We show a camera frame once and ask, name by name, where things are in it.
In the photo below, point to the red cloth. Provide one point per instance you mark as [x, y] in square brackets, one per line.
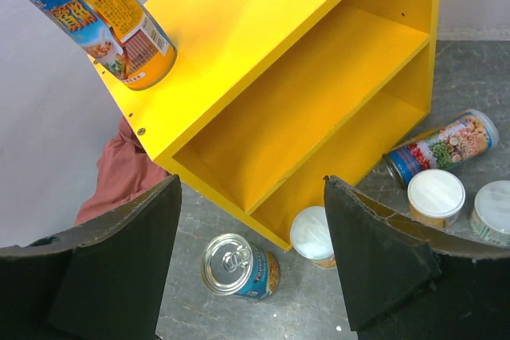
[124, 172]

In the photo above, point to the yellow open shelf cabinet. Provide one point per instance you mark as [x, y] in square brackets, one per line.
[267, 97]

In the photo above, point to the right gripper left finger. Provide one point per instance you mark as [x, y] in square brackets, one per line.
[103, 279]

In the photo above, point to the short orange can white lid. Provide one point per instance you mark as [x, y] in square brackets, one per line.
[436, 198]

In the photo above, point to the tall mixed-vegetable label can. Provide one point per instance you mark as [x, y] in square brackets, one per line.
[458, 140]

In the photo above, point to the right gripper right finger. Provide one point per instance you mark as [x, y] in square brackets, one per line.
[404, 280]

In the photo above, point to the short green can clear lid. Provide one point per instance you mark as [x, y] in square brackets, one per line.
[489, 218]

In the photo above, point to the blue can with pull-tab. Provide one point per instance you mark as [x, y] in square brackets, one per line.
[232, 265]

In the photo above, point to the short can white lid front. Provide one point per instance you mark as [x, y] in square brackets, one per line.
[310, 237]

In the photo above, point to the tall orange drink can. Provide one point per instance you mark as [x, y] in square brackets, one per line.
[119, 34]

